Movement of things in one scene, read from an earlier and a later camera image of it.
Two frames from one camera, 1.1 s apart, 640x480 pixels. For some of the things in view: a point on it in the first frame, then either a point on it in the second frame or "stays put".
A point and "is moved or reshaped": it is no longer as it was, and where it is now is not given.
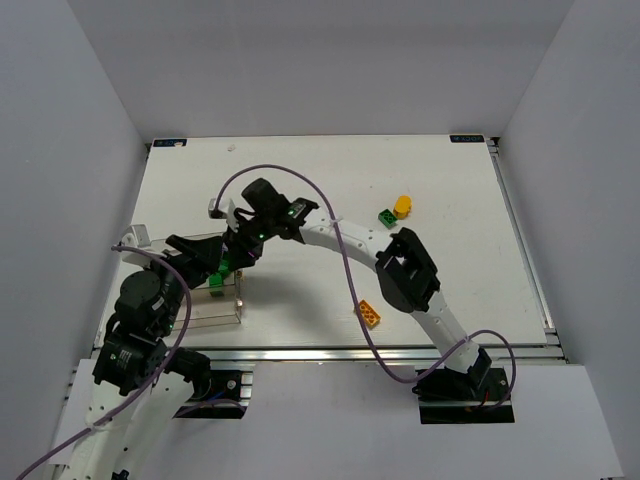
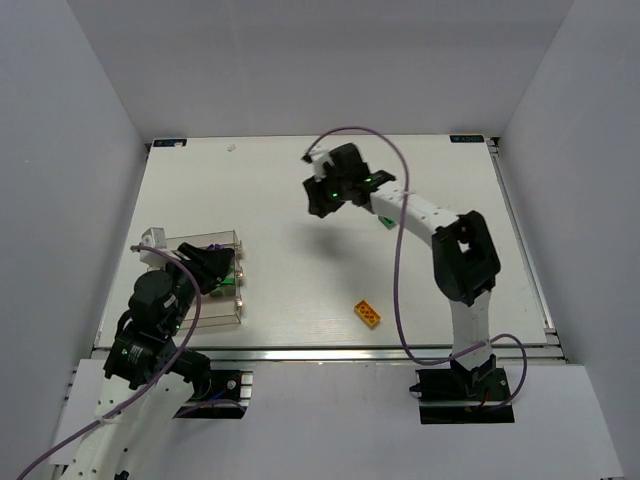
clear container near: (215, 305) stays put
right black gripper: (236, 248) -> (320, 198)
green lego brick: (216, 285) is moved or reshaped
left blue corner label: (170, 142) stays put
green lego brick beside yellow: (387, 218) stays put
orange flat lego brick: (371, 317) stays put
